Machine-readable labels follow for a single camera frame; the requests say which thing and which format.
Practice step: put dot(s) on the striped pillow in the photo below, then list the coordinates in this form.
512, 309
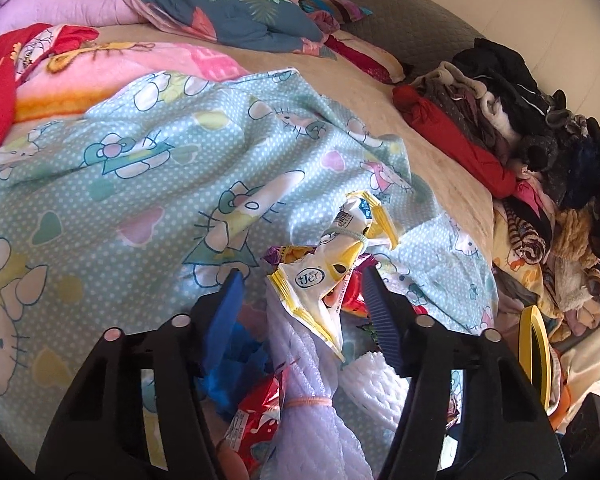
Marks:
330, 7

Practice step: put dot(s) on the light blue cat print sheet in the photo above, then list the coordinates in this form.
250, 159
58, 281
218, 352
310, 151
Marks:
130, 200

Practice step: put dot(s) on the grey quilted headboard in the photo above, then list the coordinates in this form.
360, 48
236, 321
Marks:
405, 15

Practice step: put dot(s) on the blue floral pink quilt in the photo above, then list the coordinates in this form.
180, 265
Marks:
220, 10

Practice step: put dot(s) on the red garment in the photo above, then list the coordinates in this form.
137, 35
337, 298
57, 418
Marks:
455, 140

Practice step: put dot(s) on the red lace pillow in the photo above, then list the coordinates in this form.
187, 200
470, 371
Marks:
365, 60

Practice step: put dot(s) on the white yellow snack wrapper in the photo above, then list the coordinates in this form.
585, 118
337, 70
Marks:
320, 270

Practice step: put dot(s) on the pink printed blanket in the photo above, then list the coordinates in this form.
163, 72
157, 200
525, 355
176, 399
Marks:
130, 70

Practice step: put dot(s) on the red snack packet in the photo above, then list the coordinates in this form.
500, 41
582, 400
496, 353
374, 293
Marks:
255, 420

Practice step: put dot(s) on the pile of clothes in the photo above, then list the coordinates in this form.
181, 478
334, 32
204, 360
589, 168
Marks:
505, 85

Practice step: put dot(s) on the white foam net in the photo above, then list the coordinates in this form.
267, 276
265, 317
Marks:
370, 390
305, 360

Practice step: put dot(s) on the blue glove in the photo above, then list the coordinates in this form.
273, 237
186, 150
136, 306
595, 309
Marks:
240, 355

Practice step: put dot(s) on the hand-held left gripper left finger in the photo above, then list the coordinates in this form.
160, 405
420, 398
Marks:
225, 320

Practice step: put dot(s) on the purple candy wrapper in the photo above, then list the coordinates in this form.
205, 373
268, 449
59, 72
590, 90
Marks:
285, 254

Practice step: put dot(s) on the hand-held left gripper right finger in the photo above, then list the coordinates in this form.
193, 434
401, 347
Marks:
380, 310

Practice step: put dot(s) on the yellow rimmed trash bin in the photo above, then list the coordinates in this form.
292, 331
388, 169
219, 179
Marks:
542, 360

